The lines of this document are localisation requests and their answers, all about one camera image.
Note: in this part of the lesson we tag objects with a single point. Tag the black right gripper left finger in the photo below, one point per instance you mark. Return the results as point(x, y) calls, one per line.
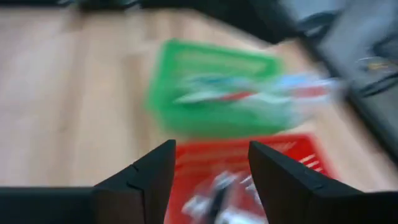
point(133, 199)

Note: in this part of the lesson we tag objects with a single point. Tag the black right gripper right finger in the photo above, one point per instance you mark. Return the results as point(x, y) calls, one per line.
point(295, 199)

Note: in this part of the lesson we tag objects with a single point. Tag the nail clipper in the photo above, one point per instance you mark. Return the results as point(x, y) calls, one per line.
point(217, 193)

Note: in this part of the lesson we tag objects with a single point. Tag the red plastic basket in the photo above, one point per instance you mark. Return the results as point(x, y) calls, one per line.
point(199, 161)

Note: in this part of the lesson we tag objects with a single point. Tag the green plastic basket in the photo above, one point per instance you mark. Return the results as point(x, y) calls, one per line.
point(217, 124)

